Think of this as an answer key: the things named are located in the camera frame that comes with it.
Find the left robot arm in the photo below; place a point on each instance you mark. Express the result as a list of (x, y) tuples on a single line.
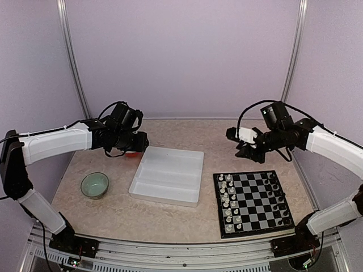
[(24, 153)]

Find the front aluminium rail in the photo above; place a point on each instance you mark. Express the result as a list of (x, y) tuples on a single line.
[(121, 255)]

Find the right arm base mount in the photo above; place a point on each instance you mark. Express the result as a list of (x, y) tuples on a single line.
[(291, 245)]

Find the black white chess board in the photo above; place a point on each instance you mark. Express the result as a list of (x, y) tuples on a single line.
[(248, 202)]

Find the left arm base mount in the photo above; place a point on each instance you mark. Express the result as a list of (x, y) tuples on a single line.
[(80, 246)]

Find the row of black chess pieces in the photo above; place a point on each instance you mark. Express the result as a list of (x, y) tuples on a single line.
[(275, 205)]

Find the white divided plastic tray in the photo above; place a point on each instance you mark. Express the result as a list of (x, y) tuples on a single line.
[(168, 176)]

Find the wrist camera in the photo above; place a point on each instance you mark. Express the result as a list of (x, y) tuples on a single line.
[(241, 134), (125, 118)]

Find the right aluminium frame post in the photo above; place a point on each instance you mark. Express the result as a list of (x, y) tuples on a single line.
[(298, 35)]

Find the left aluminium frame post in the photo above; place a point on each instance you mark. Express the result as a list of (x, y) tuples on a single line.
[(66, 31)]

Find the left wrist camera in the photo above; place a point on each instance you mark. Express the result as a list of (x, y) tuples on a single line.
[(125, 118)]

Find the orange white bowl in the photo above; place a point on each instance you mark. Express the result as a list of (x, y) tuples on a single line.
[(132, 154)]

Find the green glass bowl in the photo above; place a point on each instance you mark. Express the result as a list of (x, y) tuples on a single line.
[(95, 185)]

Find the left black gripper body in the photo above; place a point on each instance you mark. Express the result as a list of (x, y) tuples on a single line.
[(135, 145)]

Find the aluminium frame post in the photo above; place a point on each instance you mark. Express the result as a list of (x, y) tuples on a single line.
[(298, 35), (66, 31)]

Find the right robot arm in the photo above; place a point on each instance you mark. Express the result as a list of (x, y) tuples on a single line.
[(309, 135)]

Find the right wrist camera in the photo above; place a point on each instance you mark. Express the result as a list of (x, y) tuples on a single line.
[(241, 134)]

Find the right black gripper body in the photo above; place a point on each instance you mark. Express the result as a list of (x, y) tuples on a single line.
[(261, 157)]

